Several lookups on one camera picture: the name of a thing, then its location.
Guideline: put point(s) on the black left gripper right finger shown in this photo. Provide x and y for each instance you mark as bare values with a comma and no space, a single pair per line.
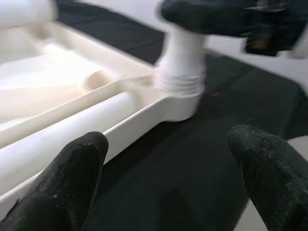
276,187

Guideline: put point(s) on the black tablecloth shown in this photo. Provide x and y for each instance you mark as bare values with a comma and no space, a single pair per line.
192,168

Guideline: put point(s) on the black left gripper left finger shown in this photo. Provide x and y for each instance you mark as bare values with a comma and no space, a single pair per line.
60,187

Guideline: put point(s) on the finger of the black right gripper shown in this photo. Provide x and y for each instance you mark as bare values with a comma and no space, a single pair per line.
207,16

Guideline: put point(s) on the white plastic children table top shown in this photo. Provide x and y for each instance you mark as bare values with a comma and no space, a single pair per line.
144,113

